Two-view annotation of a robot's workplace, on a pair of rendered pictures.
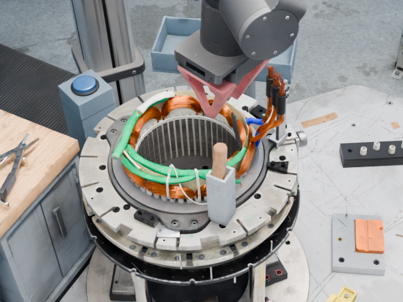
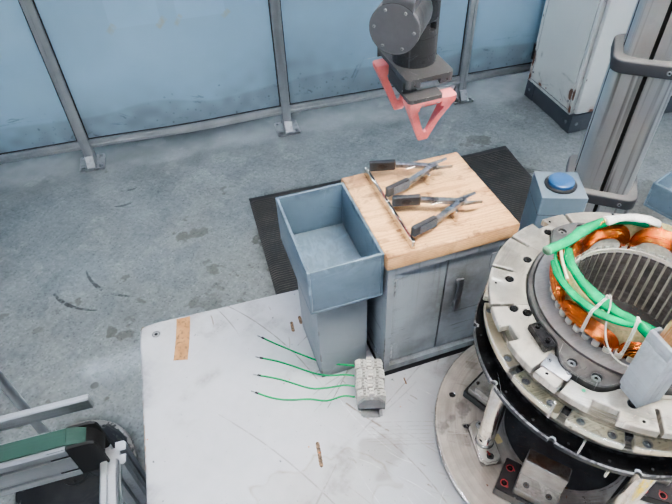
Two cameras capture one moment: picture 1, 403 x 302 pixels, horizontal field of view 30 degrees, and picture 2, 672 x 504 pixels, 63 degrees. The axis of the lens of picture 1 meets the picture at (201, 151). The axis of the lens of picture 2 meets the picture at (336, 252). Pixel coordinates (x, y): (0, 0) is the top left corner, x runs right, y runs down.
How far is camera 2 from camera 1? 0.39 m
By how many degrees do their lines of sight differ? 29
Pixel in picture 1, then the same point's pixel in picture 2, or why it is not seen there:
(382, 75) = not seen: outside the picture
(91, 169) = (514, 254)
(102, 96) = (572, 202)
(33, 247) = (420, 301)
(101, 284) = (464, 376)
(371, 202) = not seen: outside the picture
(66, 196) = (478, 274)
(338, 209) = not seen: outside the picture
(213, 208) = (634, 376)
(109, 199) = (513, 293)
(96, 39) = (599, 153)
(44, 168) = (470, 231)
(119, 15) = (638, 138)
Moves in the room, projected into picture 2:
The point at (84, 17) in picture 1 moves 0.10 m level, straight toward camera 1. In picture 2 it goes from (600, 123) to (588, 153)
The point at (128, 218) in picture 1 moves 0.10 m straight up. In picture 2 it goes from (520, 324) to (541, 260)
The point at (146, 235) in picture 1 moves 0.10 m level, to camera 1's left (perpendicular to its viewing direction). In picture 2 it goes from (528, 355) to (446, 309)
